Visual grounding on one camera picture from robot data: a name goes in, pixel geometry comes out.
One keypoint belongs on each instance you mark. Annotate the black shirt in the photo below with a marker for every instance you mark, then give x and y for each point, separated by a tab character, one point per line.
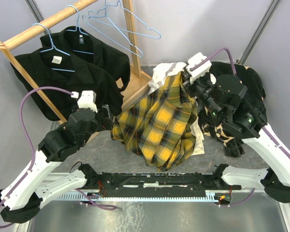
84	76
110	59

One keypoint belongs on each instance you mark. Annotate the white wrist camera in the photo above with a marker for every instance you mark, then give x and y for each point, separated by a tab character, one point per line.
198	65
86	99

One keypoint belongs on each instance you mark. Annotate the empty blue wire hanger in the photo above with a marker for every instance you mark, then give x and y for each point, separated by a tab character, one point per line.
150	32

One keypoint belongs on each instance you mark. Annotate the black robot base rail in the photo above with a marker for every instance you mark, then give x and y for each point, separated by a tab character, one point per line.
155	185

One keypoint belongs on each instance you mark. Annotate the front black shirt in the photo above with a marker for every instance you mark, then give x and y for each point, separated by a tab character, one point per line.
84	76

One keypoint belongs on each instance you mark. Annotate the black floral blanket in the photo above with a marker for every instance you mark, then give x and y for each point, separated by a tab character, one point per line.
253	96

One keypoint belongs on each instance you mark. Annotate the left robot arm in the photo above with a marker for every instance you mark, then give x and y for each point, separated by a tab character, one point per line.
25	197

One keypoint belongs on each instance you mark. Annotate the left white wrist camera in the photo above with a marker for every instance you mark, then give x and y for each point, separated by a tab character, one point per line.
86	99

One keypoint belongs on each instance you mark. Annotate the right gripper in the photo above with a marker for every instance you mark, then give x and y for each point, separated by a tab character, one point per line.
194	85

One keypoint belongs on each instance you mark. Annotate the cream folded cloth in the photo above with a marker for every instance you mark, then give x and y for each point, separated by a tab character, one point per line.
199	138

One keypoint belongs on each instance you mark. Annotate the rear black shirt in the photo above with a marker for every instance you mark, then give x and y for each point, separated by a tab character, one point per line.
110	59

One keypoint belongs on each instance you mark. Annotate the white shirt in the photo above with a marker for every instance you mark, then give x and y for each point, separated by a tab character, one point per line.
161	71

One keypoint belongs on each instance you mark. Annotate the wooden clothes rack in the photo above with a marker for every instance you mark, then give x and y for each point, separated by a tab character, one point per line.
139	79

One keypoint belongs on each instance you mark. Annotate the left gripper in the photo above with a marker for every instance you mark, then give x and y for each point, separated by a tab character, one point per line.
107	122

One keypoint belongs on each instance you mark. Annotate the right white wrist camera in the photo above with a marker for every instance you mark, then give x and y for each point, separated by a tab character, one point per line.
198	65

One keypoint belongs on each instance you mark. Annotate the white cable duct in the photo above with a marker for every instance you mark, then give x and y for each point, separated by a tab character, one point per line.
209	197

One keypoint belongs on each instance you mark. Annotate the blue hanger front shirt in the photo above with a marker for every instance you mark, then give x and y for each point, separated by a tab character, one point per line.
53	47

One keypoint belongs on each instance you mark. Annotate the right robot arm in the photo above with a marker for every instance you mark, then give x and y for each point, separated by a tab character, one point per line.
275	180

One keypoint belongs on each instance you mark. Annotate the blue hanger rear shirt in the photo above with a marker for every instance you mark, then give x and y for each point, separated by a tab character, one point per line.
82	35

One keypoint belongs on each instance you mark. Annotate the yellow plaid shirt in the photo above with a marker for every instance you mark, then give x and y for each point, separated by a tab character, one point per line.
157	127

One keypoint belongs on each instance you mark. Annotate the blue hanger shirt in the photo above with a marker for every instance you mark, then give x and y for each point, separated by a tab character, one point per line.
82	35
53	47

